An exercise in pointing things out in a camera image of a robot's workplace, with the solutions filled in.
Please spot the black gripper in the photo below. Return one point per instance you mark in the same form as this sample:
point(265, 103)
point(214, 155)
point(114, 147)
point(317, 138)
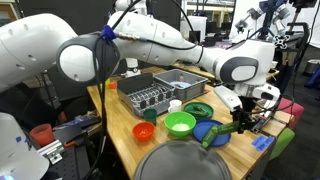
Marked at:
point(247, 110)

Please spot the light green cucumber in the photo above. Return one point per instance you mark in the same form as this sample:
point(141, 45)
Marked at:
point(218, 131)

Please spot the white rounded robot base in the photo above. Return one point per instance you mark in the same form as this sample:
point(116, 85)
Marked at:
point(16, 156)

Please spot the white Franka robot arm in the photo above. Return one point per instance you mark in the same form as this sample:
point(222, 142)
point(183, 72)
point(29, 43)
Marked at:
point(160, 36)

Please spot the dark green cucumber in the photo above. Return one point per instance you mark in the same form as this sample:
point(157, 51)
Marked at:
point(199, 112)

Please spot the gray round metal tray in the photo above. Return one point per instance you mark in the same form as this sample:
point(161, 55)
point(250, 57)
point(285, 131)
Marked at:
point(181, 161)

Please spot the blue plastic plate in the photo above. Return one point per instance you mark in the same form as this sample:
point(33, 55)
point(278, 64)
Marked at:
point(203, 128)

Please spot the green chair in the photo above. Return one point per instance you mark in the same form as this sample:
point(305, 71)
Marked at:
point(283, 141)

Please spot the pink stool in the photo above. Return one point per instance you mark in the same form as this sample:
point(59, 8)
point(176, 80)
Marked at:
point(293, 110)

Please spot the dark green plastic plate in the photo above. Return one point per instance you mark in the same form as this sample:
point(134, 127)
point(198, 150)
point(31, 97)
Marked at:
point(190, 107)

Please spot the gray plastic bin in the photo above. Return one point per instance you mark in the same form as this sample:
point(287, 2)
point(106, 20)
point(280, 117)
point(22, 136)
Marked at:
point(193, 90)

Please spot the white powder in bowl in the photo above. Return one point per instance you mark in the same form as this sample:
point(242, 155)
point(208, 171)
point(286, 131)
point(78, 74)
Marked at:
point(180, 127)

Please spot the bright green plastic bowl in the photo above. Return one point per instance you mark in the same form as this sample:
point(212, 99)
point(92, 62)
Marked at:
point(173, 118)

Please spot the white mug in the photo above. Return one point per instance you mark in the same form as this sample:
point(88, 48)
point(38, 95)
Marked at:
point(175, 106)

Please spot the light blue plate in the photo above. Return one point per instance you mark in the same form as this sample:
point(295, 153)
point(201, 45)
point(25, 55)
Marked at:
point(180, 84)

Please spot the gray trash can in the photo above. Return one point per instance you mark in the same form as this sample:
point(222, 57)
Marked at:
point(312, 66)

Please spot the dark green plastic cup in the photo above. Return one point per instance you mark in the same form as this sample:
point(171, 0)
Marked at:
point(150, 116)

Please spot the orange plastic bowl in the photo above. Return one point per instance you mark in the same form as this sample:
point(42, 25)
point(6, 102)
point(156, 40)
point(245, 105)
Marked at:
point(143, 131)

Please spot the blue background robot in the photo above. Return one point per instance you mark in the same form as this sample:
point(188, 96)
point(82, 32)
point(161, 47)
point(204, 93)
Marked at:
point(266, 16)

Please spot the white cabinet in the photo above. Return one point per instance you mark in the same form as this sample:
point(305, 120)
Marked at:
point(198, 23)

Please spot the gray dish rack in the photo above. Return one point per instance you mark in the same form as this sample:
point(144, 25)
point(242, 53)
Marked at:
point(133, 85)

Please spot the small orange cup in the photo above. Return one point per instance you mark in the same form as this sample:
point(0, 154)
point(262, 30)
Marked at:
point(112, 85)

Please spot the yellow-green small bowl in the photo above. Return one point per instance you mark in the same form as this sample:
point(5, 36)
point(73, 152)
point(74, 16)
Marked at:
point(107, 82)

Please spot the red plastic cup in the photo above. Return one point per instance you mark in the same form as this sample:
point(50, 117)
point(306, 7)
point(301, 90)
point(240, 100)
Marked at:
point(42, 135)

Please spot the black office chair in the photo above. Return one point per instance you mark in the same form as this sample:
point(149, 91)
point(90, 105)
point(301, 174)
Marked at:
point(23, 106)

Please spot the aluminium rail clamp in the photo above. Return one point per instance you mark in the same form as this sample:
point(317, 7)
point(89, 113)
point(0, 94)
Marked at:
point(270, 121)

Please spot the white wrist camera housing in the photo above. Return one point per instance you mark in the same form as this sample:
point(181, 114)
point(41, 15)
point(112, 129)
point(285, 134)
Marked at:
point(228, 98)

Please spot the aluminium extrusion bracket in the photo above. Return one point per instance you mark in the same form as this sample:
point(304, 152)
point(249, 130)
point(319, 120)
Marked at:
point(51, 151)

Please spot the black camera tripod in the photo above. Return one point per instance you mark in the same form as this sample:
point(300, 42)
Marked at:
point(50, 93)

